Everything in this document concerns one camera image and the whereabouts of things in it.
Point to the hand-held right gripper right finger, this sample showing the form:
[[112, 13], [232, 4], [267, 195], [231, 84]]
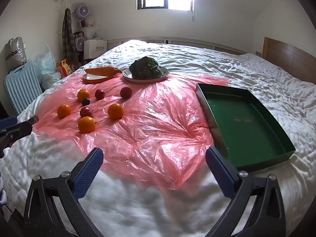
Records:
[[219, 170]]

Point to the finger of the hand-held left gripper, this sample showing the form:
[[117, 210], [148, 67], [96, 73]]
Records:
[[17, 129]]

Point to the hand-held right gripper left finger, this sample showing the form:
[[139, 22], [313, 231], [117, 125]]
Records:
[[88, 170]]

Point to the orange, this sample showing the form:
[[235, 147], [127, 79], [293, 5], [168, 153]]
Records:
[[86, 124], [115, 111], [83, 95], [63, 110]]

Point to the green cardboard tray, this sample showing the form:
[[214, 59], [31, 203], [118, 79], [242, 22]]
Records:
[[246, 128]]

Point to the red apple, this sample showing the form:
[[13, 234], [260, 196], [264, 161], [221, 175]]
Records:
[[99, 94], [86, 111], [126, 92]]

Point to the dark purple plum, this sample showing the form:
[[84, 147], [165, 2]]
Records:
[[85, 101]]

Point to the light blue suitcase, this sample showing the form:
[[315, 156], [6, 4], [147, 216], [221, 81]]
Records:
[[22, 86]]

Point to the clear plastic bag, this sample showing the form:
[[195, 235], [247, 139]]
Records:
[[45, 61], [50, 79]]

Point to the pink plastic sheet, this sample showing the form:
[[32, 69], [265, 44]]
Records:
[[153, 128]]

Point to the red and yellow packet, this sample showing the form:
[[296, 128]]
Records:
[[64, 68]]

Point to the orange rimmed plate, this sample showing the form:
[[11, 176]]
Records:
[[93, 78]]

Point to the carrot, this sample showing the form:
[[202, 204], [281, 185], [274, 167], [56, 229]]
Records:
[[101, 71]]

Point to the white plate with dark rim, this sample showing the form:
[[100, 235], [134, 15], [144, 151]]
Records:
[[127, 75]]

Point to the plaid scarf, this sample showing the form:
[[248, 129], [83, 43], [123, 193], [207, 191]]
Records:
[[67, 37]]

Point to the purple fan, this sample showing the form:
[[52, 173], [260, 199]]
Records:
[[79, 43]]

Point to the white cardboard box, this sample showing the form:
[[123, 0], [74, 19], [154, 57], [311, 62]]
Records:
[[96, 49]]

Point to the green leafy vegetable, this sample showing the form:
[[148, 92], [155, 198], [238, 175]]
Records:
[[144, 68]]

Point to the white plastic bag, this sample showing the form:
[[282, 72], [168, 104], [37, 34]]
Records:
[[90, 29]]

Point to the wooden headboard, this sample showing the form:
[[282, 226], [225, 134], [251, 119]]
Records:
[[284, 54]]

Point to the small white fan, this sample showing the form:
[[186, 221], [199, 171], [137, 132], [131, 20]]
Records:
[[82, 11]]

